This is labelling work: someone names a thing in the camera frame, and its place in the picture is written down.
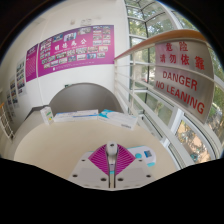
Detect white and blue charger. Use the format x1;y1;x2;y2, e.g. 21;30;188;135
105;141;119;178

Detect white and teal box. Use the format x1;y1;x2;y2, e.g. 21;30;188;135
97;109;139;131

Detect long flat white box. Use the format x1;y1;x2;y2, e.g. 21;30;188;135
53;109;100;123

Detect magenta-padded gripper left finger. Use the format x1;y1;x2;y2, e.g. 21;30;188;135
68;143;113;190

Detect grey round-backed chair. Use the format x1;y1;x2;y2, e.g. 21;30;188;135
48;82;124;116

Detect large magenta photo poster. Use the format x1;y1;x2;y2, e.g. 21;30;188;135
36;24;115;78

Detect white stair railing wooden handrail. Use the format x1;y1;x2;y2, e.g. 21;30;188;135
0;101;15;141

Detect clear warning sign red letters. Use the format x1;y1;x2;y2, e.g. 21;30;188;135
153;38;215;125

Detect white railing with wooden handrail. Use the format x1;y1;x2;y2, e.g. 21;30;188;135
113;29;224;168

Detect white photo wall board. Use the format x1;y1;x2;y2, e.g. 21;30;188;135
4;89;13;111
15;59;27;97
9;77;20;108

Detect narrow magenta text poster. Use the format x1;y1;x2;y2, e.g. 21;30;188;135
25;43;39;83

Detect small upright white box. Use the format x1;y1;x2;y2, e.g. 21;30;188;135
40;106;55;126

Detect white framed glass window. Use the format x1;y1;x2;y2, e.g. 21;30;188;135
123;0;224;164

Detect white and teal power strip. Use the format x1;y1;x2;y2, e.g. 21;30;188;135
127;145;157;168

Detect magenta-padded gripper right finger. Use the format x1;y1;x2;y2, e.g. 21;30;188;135
113;143;158;190

